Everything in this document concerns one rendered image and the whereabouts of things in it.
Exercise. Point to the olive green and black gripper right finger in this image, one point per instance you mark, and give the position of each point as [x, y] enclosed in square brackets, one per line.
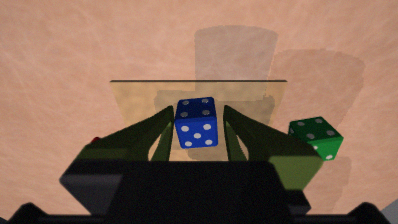
[296, 161]

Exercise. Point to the blue die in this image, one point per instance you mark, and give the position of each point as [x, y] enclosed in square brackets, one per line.
[196, 123]

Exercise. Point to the green die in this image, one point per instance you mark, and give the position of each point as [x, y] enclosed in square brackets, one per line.
[319, 133]

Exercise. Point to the tan flat mat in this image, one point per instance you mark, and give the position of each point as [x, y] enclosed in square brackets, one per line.
[257, 99]

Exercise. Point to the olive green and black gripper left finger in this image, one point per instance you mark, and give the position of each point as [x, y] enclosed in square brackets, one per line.
[134, 142]

